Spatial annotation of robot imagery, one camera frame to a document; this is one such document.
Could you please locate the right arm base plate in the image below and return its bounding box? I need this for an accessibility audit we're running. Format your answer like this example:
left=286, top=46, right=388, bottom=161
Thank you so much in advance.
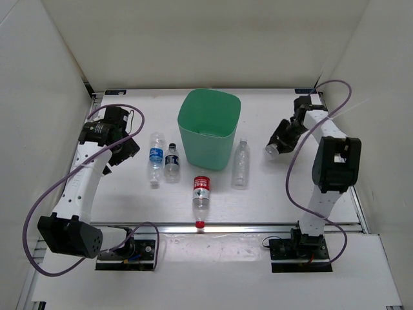
left=261, top=236, right=333, bottom=273

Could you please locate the green plastic bin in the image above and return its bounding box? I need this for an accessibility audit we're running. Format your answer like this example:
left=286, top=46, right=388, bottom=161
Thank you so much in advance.
left=177, top=88, right=241, bottom=171

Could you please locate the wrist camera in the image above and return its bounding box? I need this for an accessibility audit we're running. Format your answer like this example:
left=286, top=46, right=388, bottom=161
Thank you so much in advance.
left=294, top=95, right=312, bottom=112
left=103, top=107, right=129, bottom=130

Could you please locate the blue label water bottle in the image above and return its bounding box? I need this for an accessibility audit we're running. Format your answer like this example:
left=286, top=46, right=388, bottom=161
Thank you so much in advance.
left=148, top=132, right=165, bottom=189

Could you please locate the clear unlabelled plastic bottle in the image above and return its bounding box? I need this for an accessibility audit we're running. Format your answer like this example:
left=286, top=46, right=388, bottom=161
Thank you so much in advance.
left=232, top=138, right=250, bottom=189

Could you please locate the aluminium frame rail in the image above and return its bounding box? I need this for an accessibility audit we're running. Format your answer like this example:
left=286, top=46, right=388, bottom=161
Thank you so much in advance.
left=92, top=222, right=366, bottom=234

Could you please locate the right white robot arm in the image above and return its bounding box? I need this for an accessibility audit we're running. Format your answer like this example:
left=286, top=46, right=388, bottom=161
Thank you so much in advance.
left=265, top=96, right=361, bottom=258

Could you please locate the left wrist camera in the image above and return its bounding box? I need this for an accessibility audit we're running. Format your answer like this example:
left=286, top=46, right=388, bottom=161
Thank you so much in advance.
left=103, top=107, right=129, bottom=130

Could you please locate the small black cap bottle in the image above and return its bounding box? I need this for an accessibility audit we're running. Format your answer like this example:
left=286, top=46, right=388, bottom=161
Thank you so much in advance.
left=264, top=143, right=279, bottom=161

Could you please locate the dark label Pepsi bottle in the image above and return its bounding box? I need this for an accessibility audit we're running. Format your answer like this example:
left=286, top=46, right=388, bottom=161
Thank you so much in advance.
left=164, top=143, right=180, bottom=183

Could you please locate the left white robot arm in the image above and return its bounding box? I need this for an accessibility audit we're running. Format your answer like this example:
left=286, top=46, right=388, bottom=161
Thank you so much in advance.
left=37, top=116, right=139, bottom=258

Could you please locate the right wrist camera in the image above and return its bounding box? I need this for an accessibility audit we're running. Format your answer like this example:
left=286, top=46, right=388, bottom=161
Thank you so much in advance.
left=294, top=95, right=312, bottom=112

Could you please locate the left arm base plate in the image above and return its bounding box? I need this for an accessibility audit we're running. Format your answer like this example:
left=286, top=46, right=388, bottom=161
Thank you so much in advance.
left=95, top=237, right=157, bottom=272

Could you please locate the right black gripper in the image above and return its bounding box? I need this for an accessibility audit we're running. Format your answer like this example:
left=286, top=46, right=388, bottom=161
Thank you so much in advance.
left=267, top=118, right=308, bottom=154

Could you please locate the red label water bottle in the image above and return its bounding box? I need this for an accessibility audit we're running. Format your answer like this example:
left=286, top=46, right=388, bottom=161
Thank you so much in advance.
left=192, top=174, right=210, bottom=229

